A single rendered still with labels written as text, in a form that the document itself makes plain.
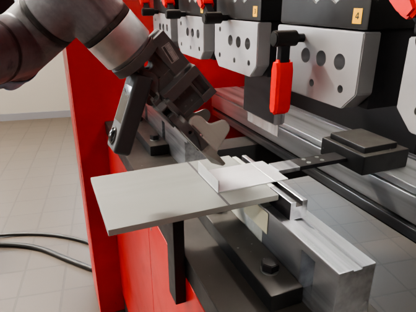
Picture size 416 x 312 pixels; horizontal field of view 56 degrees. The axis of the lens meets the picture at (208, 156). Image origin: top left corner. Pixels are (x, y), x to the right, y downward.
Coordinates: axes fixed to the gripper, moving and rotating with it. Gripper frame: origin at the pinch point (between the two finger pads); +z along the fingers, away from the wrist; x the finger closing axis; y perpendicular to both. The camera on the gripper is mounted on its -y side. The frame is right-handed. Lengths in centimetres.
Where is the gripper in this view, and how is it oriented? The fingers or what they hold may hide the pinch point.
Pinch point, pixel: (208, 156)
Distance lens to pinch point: 62.6
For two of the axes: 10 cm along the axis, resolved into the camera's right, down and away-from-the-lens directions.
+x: -3.9, -3.4, 8.6
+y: 7.1, -7.1, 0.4
